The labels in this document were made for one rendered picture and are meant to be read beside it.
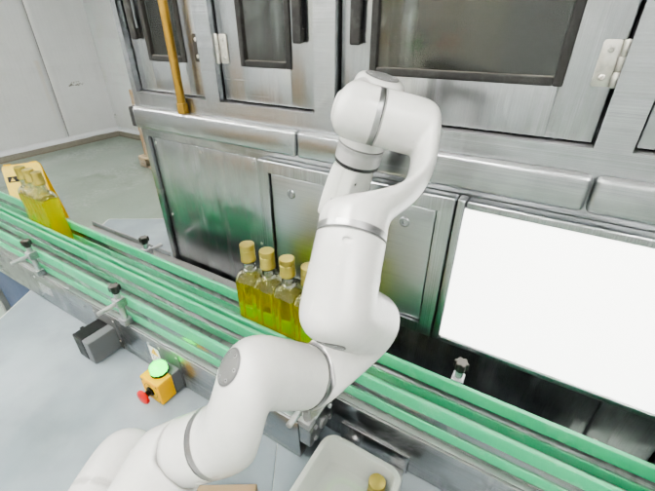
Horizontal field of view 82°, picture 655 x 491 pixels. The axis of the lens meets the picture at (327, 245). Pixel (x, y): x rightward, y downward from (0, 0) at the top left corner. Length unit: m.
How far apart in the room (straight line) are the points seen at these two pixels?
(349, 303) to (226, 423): 0.17
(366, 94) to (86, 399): 1.03
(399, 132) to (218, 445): 0.41
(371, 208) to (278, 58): 0.54
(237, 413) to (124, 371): 0.86
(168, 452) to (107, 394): 0.70
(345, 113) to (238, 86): 0.53
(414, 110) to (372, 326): 0.27
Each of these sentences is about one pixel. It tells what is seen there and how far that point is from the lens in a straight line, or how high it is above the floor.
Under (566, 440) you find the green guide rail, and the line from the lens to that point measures 0.88.
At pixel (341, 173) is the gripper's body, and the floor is 1.39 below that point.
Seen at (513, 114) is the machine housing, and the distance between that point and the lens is 0.72.
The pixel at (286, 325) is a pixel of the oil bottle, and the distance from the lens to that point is 0.89.
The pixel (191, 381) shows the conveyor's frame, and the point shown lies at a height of 0.80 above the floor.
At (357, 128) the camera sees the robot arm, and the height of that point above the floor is 1.48.
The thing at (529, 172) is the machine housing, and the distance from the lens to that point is 0.70.
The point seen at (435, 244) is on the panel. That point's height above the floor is 1.22.
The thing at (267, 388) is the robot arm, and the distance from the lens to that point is 0.42.
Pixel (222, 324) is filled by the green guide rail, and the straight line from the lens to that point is 1.00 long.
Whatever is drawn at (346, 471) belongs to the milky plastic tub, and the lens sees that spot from 0.93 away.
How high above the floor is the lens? 1.59
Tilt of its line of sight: 30 degrees down
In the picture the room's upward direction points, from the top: straight up
